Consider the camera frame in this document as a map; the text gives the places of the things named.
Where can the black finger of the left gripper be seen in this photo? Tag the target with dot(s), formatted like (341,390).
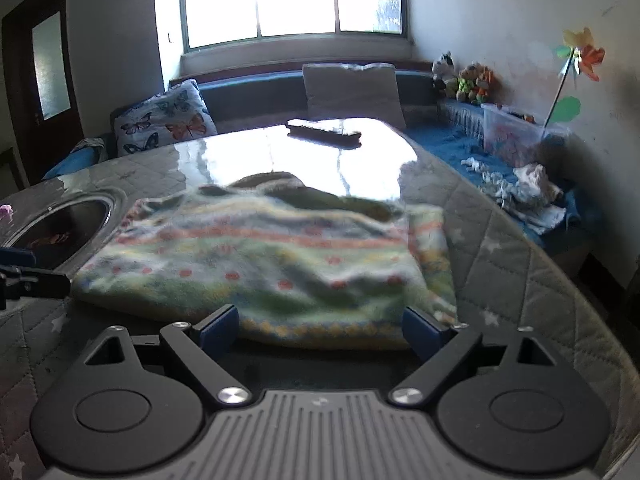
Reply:
(36,283)
(20,257)

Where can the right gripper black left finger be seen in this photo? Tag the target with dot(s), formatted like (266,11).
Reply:
(195,350)

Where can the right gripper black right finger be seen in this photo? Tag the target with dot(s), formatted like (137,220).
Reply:
(443,351)

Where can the colourful patterned children's garment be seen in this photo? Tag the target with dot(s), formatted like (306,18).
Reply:
(304,268)

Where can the white crumpled clothes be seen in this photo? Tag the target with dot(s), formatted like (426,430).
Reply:
(529,199)

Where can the small pink toy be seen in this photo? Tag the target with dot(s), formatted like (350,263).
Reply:
(6,212)

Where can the dark wooden door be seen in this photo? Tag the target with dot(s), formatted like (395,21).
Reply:
(39,84)

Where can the clear plastic storage box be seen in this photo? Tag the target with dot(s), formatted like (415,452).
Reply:
(518,142)

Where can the butterfly print pillow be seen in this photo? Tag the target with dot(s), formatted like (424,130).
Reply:
(177,115)

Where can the black remote control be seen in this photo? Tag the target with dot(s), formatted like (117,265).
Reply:
(313,132)

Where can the blue sofa bench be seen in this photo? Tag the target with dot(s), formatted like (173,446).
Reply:
(450,131)

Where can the colourful plush toys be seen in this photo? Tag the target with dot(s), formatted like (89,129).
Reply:
(475,82)

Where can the black white plush toy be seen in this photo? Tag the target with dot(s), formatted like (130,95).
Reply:
(444,76)

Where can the beige square cushion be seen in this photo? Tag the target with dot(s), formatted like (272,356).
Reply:
(338,91)

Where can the colourful pinwheel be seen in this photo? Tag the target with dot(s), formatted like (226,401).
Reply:
(581,56)

